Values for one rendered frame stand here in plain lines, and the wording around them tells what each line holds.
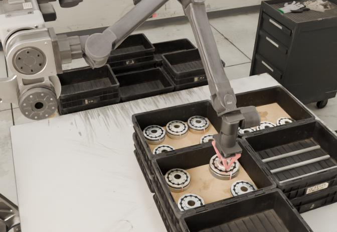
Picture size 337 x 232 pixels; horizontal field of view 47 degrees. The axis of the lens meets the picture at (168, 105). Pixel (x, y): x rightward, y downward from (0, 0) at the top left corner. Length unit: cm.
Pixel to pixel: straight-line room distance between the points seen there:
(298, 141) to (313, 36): 133
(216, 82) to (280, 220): 59
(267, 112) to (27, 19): 127
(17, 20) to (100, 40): 25
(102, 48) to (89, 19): 339
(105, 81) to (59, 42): 169
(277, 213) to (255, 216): 8
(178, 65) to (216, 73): 177
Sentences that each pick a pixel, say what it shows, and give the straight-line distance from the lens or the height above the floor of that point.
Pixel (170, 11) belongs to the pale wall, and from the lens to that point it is 485.
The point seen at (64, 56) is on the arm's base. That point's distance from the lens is 120.
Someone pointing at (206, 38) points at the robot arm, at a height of 143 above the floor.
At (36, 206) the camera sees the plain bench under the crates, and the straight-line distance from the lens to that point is 178.
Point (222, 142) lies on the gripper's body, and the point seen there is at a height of 115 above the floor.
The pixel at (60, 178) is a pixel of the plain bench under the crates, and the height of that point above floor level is 70.
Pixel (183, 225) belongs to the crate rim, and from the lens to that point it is 135.
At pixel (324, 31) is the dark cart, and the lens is 314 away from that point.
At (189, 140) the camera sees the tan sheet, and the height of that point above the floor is 83.
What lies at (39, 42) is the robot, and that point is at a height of 150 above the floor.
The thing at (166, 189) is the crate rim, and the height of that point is 93.
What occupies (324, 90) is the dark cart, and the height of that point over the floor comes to 23.
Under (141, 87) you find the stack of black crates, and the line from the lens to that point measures 298.
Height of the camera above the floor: 201
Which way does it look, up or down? 36 degrees down
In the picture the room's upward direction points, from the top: 1 degrees clockwise
